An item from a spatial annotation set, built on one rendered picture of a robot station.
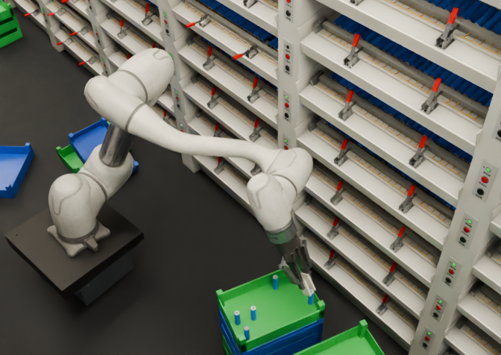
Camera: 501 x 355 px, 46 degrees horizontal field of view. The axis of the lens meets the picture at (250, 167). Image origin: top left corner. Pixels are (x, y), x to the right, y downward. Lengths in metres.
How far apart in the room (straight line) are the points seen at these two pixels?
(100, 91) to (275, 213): 0.62
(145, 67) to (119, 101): 0.15
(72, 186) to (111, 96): 0.55
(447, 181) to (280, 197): 0.45
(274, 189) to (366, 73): 0.40
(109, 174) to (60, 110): 1.22
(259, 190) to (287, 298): 0.54
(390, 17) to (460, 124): 0.31
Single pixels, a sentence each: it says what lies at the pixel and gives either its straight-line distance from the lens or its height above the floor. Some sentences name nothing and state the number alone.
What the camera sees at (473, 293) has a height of 0.55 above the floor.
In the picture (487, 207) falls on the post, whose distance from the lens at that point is 1.60.
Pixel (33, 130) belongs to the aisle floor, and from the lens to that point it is 3.37.
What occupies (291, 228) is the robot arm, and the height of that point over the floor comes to 0.72.
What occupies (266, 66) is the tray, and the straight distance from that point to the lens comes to 2.01.
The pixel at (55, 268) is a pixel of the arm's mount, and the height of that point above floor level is 0.26.
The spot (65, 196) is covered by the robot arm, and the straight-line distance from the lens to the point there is 2.23.
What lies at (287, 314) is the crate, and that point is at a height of 0.32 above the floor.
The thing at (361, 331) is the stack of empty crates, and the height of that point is 0.37.
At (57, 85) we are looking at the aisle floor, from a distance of 3.65.
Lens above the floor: 2.08
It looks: 45 degrees down
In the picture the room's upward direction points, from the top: 2 degrees counter-clockwise
